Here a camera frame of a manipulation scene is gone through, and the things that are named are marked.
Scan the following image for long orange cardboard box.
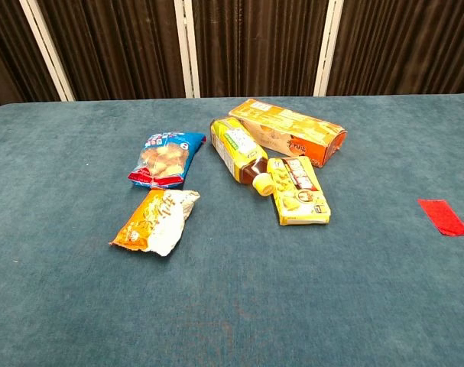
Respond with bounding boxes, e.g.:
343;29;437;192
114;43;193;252
228;98;348;169

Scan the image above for yellow-labelled tea bottle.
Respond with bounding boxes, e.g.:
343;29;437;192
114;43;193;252
209;117;275;196

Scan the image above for brown pleated curtain panel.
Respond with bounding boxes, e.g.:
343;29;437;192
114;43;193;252
0;0;60;112
326;0;464;96
192;0;329;98
37;0;187;102

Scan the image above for red paper piece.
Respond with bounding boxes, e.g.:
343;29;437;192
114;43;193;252
417;198;464;237

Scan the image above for teal table cloth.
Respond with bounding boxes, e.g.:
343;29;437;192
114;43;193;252
0;93;464;367

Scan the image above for orange and white snack bag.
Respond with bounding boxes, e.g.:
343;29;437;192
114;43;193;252
109;187;201;258

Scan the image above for small yellow snack box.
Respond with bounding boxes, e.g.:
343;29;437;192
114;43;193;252
267;155;332;226

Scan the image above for white partition post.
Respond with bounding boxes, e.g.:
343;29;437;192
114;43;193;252
313;0;345;98
174;0;201;99
18;0;76;102

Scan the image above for blue snack bag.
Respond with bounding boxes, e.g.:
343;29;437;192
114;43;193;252
128;131;207;190

